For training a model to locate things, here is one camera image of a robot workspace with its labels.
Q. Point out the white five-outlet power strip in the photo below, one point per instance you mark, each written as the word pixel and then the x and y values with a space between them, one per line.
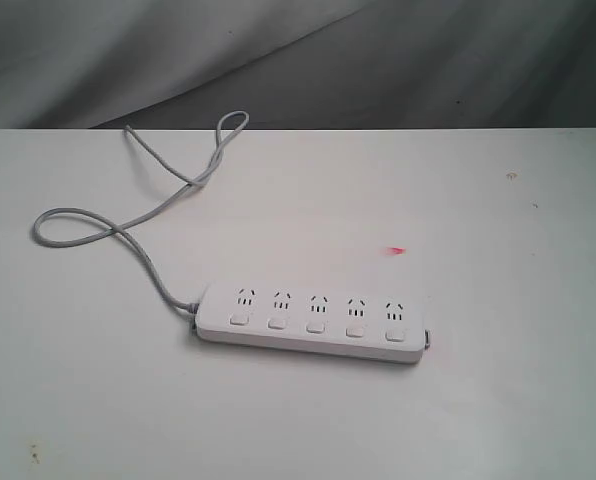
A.
pixel 326 321

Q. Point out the grey backdrop cloth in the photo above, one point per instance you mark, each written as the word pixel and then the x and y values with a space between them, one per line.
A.
pixel 298 64

